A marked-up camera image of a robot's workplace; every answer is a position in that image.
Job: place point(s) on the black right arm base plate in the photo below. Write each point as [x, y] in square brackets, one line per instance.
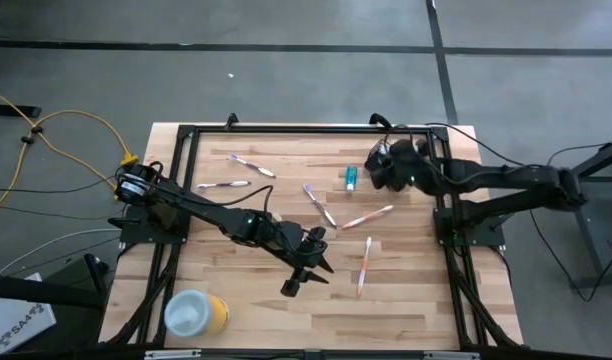
[481, 235]

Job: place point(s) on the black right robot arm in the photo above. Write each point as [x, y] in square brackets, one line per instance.
[511, 175]

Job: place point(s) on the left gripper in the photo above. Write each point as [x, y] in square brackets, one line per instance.
[296, 245]

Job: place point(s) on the black desk frame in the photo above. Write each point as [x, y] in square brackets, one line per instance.
[586, 167]

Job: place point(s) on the teal toothpaste tube white cap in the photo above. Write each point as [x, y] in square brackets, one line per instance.
[351, 176]

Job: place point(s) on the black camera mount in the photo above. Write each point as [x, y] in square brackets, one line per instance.
[313, 355]

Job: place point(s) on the yellow cup white inside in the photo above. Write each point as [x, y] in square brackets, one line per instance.
[188, 312]

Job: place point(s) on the black stand leg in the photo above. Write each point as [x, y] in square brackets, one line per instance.
[36, 291]

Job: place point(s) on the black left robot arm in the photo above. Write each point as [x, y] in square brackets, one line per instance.
[201, 207]

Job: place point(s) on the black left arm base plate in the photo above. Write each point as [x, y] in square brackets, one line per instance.
[136, 232]

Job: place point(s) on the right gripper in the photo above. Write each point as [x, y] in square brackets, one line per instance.
[406, 165]

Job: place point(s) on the white printed box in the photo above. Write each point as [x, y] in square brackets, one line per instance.
[16, 320]

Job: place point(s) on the purple white toothbrush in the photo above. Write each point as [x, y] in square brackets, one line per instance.
[223, 184]
[253, 166]
[318, 204]

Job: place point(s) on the black frame clamp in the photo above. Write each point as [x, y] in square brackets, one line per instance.
[379, 120]
[231, 121]

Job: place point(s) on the black flat floor bar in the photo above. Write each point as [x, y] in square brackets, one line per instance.
[13, 111]

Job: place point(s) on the silver metal bracket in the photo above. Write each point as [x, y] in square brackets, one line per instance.
[173, 354]
[451, 355]

